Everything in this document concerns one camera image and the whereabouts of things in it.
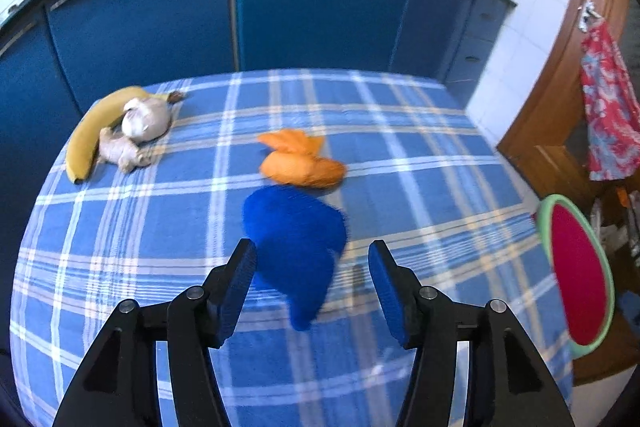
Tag blue kitchen cabinets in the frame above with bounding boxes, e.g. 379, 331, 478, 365
0, 0, 518, 358

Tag blue plaid tablecloth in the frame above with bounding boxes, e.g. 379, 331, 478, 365
10, 69, 572, 426

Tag red basin green rim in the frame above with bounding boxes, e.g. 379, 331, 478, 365
535, 194, 615, 360

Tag garlic bulb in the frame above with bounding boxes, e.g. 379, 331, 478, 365
120, 96, 171, 143

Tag ginger root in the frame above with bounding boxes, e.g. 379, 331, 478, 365
98, 127, 152, 173

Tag yellow banana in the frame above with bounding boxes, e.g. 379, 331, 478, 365
65, 86, 186, 184

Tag wooden door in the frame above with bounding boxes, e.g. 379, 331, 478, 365
498, 0, 639, 385

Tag red floral cloth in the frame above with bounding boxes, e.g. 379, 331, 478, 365
580, 18, 639, 182

